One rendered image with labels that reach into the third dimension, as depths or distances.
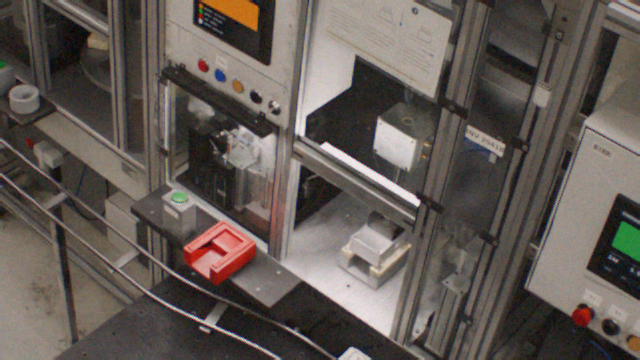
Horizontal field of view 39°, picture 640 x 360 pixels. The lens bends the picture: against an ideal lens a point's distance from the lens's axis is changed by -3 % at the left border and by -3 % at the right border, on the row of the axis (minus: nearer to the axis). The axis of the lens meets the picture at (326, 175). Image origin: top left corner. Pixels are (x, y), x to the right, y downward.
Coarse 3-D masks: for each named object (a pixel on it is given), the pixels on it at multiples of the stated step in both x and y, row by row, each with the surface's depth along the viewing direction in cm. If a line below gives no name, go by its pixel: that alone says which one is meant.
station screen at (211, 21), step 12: (252, 0) 205; (204, 12) 217; (216, 12) 215; (204, 24) 220; (216, 24) 217; (228, 24) 214; (240, 24) 211; (228, 36) 216; (240, 36) 213; (252, 36) 210; (252, 48) 212
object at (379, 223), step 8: (376, 216) 247; (384, 216) 247; (368, 224) 249; (376, 224) 247; (384, 224) 245; (392, 224) 245; (376, 232) 249; (384, 232) 247; (392, 232) 245; (400, 232) 248; (392, 240) 246
